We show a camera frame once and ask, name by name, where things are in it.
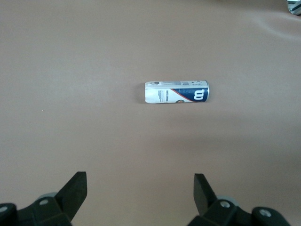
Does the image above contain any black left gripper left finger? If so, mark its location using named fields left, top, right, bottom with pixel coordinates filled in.
left=0, top=171, right=88, bottom=226

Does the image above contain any aluminium profile bracket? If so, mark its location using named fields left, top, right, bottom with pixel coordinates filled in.
left=286, top=0, right=301, bottom=15

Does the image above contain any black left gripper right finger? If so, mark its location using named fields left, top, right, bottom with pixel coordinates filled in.
left=188, top=173, right=293, bottom=226

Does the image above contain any blue white tennis ball can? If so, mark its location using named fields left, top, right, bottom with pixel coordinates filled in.
left=144, top=80, right=210, bottom=105

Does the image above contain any brown table mat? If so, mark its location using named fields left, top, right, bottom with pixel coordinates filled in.
left=0, top=0, right=301, bottom=226

